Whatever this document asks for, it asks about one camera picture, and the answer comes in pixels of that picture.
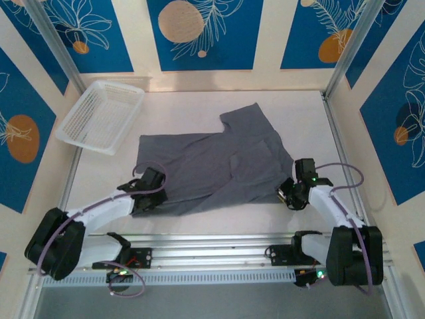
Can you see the grey t-shirt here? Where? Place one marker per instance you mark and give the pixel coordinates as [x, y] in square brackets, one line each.
[206, 166]

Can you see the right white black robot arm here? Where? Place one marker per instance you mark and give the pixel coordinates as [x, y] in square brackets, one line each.
[328, 206]

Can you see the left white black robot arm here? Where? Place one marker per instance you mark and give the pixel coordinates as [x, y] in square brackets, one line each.
[99, 212]

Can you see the right black controller box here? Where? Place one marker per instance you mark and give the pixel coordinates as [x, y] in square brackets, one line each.
[303, 280]

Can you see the black controller box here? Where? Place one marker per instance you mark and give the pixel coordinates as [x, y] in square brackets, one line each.
[121, 287]
[303, 280]

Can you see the white plastic mesh basket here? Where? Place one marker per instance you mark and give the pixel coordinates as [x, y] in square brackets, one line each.
[99, 116]

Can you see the left black controller box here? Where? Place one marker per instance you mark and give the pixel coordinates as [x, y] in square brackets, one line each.
[121, 287]

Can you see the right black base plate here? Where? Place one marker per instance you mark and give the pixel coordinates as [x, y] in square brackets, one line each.
[279, 254]

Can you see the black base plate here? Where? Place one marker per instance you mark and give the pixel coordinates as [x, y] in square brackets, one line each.
[279, 254]
[146, 256]

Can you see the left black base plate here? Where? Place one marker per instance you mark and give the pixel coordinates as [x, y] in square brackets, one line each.
[146, 256]

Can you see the blue floral wall panel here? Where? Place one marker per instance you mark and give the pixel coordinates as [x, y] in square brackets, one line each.
[109, 50]
[382, 149]
[30, 36]
[232, 50]
[375, 43]
[20, 99]
[299, 33]

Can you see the aluminium rail frame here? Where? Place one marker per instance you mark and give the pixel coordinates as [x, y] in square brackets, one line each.
[206, 254]

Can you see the aluminium corner post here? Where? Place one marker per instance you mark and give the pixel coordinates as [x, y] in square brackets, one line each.
[352, 43]
[53, 43]

